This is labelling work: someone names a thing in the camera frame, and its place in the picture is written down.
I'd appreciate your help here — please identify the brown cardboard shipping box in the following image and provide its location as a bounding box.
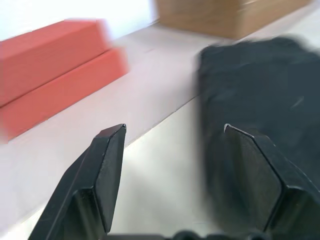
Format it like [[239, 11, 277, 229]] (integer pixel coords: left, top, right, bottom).
[[154, 0, 311, 41]]

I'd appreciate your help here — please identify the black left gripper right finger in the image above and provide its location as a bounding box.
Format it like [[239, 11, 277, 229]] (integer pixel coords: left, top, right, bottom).
[[223, 123, 320, 240]]

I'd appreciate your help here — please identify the black tool case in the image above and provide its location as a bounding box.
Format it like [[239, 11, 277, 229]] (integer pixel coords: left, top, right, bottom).
[[196, 34, 320, 227]]

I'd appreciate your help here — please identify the red rectangular box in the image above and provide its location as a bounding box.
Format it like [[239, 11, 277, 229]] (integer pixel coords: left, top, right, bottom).
[[0, 46, 130, 145], [0, 18, 113, 108]]

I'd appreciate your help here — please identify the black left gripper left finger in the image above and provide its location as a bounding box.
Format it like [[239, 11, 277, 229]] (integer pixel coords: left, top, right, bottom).
[[26, 123, 127, 240]]

